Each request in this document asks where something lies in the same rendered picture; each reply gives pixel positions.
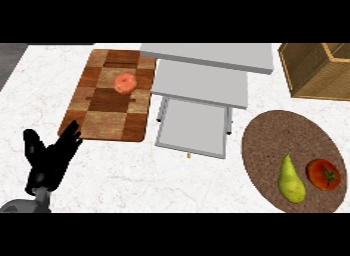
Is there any wicker basket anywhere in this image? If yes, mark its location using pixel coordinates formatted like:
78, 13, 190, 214
277, 43, 350, 103

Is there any green pear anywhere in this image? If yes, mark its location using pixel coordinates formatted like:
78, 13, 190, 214
277, 151, 307, 205

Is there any red tomato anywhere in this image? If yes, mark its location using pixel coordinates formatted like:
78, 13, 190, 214
305, 158, 342, 192

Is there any checkered wooden cutting board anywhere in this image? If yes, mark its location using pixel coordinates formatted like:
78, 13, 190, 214
57, 48, 157, 143

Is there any orange peach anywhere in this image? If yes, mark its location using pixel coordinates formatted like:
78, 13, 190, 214
113, 72, 138, 95

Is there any brown oval placemat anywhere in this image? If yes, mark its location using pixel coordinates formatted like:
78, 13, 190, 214
240, 109, 350, 214

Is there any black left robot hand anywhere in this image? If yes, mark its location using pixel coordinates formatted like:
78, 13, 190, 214
22, 119, 84, 197

